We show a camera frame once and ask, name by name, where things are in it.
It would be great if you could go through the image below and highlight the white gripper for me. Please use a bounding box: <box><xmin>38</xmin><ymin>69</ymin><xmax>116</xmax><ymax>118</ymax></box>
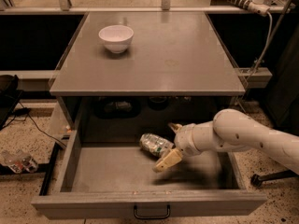
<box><xmin>153</xmin><ymin>122</ymin><xmax>200</xmax><ymax>173</ymax></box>

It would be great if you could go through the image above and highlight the silver green 7up can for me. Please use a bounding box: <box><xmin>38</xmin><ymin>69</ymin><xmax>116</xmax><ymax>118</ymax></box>
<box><xmin>139</xmin><ymin>133</ymin><xmax>174</xmax><ymax>158</ymax></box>

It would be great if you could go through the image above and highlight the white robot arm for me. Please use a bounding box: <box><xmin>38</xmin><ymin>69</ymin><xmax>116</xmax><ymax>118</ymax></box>
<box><xmin>153</xmin><ymin>109</ymin><xmax>299</xmax><ymax>175</ymax></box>

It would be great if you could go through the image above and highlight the open grey top drawer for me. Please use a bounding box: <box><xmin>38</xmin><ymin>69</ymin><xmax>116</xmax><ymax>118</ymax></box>
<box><xmin>32</xmin><ymin>131</ymin><xmax>266</xmax><ymax>219</ymax></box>

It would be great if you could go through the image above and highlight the grey cabinet counter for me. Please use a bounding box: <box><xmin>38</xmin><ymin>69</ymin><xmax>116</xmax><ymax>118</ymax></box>
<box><xmin>50</xmin><ymin>10</ymin><xmax>247</xmax><ymax>130</ymax></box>

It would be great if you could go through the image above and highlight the black chair base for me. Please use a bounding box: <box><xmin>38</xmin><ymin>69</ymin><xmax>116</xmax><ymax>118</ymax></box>
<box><xmin>250</xmin><ymin>170</ymin><xmax>298</xmax><ymax>187</ymax></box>

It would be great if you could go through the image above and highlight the white ceramic bowl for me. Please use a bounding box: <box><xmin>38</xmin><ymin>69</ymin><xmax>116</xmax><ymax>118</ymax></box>
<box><xmin>98</xmin><ymin>25</ymin><xmax>135</xmax><ymax>53</ymax></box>

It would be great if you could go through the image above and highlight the clear plastic bottles pack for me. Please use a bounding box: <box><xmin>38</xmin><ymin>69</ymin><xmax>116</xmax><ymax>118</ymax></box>
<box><xmin>1</xmin><ymin>149</ymin><xmax>38</xmax><ymax>174</ymax></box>

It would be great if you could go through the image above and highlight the dark object at left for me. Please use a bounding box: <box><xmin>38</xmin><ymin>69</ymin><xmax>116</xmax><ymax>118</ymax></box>
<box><xmin>0</xmin><ymin>75</ymin><xmax>22</xmax><ymax>130</ymax></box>

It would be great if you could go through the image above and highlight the black drawer handle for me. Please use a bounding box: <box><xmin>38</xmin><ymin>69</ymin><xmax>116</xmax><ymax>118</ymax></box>
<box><xmin>133</xmin><ymin>204</ymin><xmax>171</xmax><ymax>220</ymax></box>

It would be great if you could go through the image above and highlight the black metal floor frame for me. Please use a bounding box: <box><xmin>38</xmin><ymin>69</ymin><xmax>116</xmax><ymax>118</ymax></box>
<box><xmin>0</xmin><ymin>135</ymin><xmax>69</xmax><ymax>196</ymax></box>

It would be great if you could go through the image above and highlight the black floor cable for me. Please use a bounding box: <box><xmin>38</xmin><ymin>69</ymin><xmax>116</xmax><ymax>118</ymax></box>
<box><xmin>0</xmin><ymin>100</ymin><xmax>68</xmax><ymax>149</ymax></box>

